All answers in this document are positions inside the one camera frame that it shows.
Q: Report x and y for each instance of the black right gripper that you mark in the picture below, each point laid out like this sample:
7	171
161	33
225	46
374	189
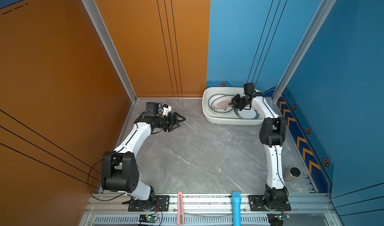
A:
234	102

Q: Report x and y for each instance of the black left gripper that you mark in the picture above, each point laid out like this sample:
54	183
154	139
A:
172	123

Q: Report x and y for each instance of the orange sunburst plate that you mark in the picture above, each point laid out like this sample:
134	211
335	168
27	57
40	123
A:
221	104

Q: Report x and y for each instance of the green lettered rim plate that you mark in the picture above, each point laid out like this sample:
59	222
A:
247	114

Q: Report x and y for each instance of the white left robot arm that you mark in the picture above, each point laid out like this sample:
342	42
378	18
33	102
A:
120	172

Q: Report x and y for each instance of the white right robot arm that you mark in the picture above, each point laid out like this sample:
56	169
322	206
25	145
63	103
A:
272	135

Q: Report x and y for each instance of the white plastic bin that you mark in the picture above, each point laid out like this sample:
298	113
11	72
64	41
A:
230	118

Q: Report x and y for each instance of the white sensor module left gripper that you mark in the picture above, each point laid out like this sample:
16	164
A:
166	110

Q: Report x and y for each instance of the small jar black lid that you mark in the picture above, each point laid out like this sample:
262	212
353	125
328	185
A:
292	174

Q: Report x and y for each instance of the pink utility knife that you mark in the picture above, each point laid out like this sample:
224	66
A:
181	214

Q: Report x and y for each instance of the green circuit board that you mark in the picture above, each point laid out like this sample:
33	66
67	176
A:
148	220

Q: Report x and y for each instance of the right small circuit board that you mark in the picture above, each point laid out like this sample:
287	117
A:
282	216

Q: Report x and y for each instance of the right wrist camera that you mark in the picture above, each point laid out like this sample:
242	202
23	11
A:
249	89

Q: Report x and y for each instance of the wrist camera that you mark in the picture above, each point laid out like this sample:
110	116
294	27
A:
153	109
249	89

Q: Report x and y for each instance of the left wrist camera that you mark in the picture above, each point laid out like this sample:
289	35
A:
153	109

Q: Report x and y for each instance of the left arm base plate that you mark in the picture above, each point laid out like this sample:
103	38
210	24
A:
162	202

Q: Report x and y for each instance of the blue handle tool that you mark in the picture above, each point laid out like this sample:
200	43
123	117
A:
236	202

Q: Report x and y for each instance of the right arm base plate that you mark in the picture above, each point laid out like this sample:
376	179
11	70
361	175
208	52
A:
259	203

